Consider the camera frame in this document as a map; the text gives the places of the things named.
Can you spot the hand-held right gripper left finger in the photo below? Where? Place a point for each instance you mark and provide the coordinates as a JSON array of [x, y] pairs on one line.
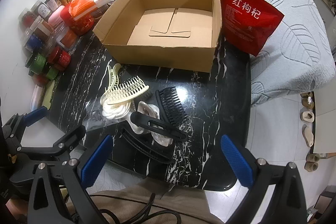
[[95, 161]]

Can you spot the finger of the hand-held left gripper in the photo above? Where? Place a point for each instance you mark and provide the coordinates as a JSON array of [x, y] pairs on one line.
[[36, 114], [71, 140]]

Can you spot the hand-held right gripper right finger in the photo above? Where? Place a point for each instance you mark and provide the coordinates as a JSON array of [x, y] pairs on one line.
[[236, 161]]

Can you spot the black banana hair clip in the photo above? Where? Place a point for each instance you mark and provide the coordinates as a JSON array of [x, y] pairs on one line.
[[141, 142]]

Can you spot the black duckbill hair clip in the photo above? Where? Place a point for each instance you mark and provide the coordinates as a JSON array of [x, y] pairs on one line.
[[139, 119]]

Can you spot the pearly wavy hair clip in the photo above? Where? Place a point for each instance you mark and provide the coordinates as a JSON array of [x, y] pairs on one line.
[[160, 139]]

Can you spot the cream banana hair clip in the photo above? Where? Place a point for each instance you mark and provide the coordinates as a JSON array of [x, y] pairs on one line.
[[114, 81]]

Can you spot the cream hair comb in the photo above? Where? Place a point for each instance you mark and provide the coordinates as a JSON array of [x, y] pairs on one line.
[[136, 92]]

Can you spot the black hair comb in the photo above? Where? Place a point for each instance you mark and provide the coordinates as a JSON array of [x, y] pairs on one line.
[[172, 106]]

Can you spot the brown cardboard box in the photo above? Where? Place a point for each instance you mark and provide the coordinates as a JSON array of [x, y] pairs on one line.
[[162, 53]]

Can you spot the white and pink packet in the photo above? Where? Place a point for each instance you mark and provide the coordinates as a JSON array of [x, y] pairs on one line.
[[36, 98]]

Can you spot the green jar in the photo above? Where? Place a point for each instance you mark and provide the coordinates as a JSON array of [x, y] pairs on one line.
[[51, 73], [36, 61]]

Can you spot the red tin jar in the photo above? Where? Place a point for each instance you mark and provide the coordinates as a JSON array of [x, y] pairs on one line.
[[59, 57]]

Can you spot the blue jar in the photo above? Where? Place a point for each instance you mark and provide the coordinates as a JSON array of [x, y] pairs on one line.
[[32, 41]]

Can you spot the beige slipper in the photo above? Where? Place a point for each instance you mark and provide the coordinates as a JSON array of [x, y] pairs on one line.
[[312, 161], [308, 134], [307, 117], [307, 102]]

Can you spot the orange spice jar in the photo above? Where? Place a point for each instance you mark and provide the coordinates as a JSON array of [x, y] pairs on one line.
[[67, 39]]

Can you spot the brown spice jar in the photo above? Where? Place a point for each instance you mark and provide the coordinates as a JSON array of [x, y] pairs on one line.
[[43, 28]]

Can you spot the dark red jar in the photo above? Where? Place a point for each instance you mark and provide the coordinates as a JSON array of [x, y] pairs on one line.
[[26, 18]]

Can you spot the pink bottle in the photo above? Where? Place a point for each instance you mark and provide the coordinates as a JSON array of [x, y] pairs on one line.
[[55, 18]]

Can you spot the white-label dark jar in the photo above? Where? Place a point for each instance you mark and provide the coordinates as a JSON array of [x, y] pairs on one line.
[[42, 10]]

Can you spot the red-lid jar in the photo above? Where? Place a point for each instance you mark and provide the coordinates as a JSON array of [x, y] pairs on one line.
[[65, 12]]

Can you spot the white chair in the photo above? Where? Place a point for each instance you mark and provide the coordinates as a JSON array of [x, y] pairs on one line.
[[294, 43]]

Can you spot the red goji berry pouch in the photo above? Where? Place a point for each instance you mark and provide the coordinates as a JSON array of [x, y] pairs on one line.
[[244, 22]]

